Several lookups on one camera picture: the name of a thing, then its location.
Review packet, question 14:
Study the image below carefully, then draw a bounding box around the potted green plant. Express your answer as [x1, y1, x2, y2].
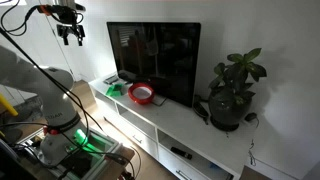
[207, 47, 268, 132]

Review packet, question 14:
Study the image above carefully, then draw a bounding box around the red bowl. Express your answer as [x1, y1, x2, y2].
[127, 82, 156, 106]

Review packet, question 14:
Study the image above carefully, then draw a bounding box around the black oval case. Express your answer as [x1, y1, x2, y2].
[192, 100, 211, 120]

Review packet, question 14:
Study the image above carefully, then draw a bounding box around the white tv stand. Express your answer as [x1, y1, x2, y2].
[88, 73, 258, 180]

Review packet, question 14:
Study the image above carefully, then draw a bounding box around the white door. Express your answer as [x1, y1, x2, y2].
[0, 0, 83, 83]

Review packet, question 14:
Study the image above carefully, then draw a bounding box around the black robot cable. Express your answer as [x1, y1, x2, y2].
[0, 0, 138, 178]

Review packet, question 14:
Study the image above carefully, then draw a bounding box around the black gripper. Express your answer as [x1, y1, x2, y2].
[55, 23, 87, 47]

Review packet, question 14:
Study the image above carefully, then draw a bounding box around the adapter cable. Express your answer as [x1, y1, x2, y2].
[247, 119, 260, 167]

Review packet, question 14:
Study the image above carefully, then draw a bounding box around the metal robot base platform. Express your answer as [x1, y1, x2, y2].
[18, 128, 136, 180]

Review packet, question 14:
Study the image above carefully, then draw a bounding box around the green box with white lid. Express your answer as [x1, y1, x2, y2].
[105, 83, 126, 98]

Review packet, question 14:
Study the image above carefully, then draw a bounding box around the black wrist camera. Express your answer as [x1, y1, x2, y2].
[50, 4, 82, 25]

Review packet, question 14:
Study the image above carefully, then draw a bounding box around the black remote control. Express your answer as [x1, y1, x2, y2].
[170, 146, 194, 161]

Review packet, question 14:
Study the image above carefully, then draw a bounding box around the black power adapter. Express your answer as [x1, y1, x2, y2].
[244, 112, 259, 123]

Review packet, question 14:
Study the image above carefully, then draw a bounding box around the black flat screen television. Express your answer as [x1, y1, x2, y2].
[106, 21, 202, 108]

